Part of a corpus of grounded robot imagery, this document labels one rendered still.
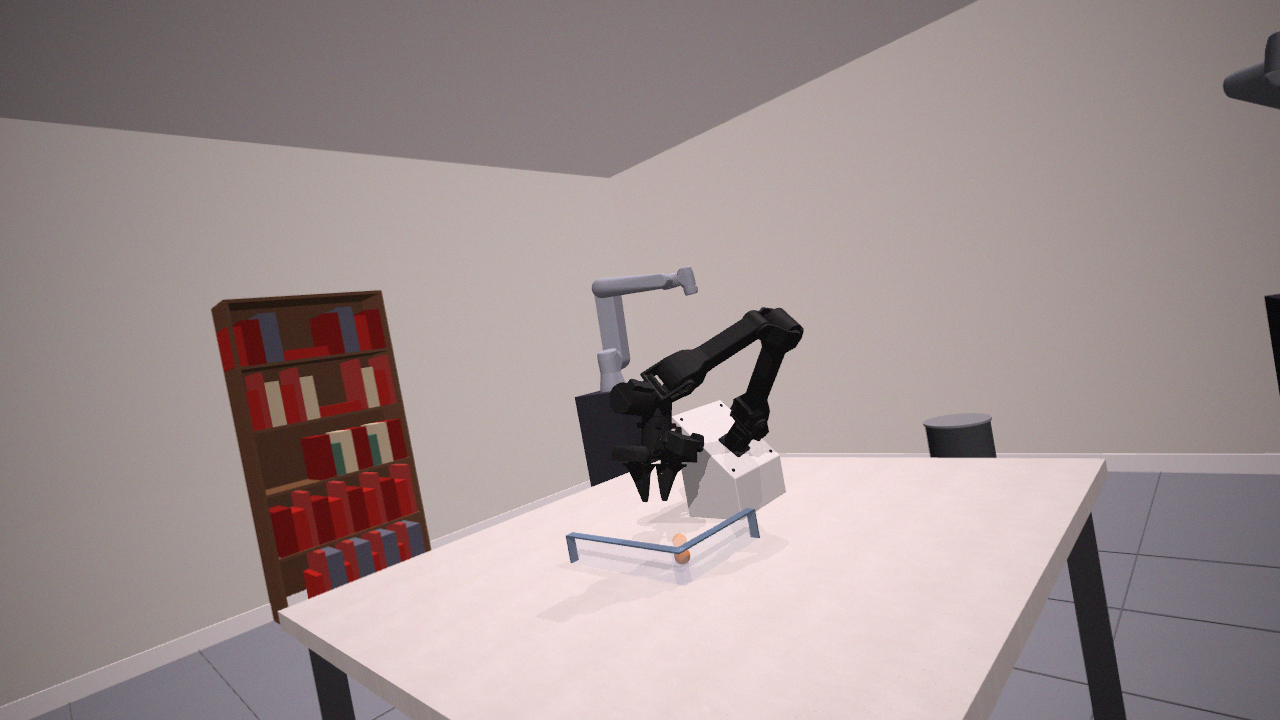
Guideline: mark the blue l-shaped wall top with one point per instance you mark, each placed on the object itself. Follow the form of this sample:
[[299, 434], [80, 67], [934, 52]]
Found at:
[[664, 548]]

